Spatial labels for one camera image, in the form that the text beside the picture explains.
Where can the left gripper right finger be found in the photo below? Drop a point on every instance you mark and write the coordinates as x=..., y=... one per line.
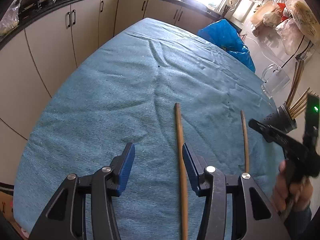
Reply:
x=195, y=166

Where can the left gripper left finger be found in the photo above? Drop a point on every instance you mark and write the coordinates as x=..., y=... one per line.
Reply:
x=121, y=167

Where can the wooden chopstick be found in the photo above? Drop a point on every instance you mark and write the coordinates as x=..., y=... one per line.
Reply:
x=299, y=112
x=290, y=96
x=298, y=104
x=299, y=75
x=183, y=179
x=246, y=144

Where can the person's right hand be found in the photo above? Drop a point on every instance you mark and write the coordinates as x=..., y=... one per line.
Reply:
x=302, y=192

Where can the wooden chopstick on towel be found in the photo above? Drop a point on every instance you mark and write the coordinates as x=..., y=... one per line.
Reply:
x=246, y=144
x=183, y=179

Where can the wooden chopstick in holder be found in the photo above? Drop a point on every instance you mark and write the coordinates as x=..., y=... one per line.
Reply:
x=299, y=112
x=298, y=104

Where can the black perforated utensil holder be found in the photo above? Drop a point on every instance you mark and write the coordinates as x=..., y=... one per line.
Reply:
x=281, y=119

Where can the blue table towel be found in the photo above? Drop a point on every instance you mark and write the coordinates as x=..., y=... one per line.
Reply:
x=126, y=92

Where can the clear glass mug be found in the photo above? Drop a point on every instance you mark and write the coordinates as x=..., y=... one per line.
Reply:
x=274, y=79

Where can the blue plastic bag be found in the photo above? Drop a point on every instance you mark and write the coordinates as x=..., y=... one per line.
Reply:
x=225, y=36

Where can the hanging plastic bags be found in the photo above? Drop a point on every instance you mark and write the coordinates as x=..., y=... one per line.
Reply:
x=292, y=20

